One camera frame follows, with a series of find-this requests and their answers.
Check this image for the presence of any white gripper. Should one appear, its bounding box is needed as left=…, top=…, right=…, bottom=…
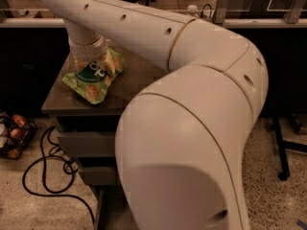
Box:
left=68, top=36, right=115, bottom=79

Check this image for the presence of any green rice chip bag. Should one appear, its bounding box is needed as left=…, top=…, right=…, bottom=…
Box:
left=62, top=48, right=125, bottom=104

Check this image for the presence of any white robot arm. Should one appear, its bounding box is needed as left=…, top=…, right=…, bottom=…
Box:
left=42, top=0, right=269, bottom=230

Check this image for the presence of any grey drawer cabinet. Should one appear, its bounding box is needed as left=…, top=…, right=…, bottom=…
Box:
left=40, top=38, right=169, bottom=230

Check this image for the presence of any top grey drawer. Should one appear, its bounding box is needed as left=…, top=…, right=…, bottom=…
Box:
left=58, top=132, right=115, bottom=158

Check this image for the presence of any grey drawer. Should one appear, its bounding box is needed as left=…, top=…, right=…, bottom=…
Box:
left=79, top=167, right=120, bottom=186
left=93, top=185, right=139, bottom=230
left=58, top=132, right=115, bottom=158

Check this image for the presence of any middle grey drawer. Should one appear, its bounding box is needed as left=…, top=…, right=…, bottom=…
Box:
left=79, top=167, right=120, bottom=186

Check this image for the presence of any bottom grey drawer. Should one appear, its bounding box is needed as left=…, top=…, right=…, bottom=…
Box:
left=93, top=185, right=139, bottom=230

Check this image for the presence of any clear plastic water bottle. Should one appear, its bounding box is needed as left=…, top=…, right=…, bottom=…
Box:
left=187, top=5, right=198, bottom=13

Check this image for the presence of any black stand leg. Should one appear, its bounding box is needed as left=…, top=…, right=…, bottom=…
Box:
left=270, top=116, right=307, bottom=181

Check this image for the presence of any black wire basket with items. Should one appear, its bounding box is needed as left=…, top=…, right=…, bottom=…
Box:
left=0, top=112, right=37, bottom=160

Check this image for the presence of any grey metal post right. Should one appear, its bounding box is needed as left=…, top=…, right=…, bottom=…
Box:
left=213, top=0, right=229, bottom=24

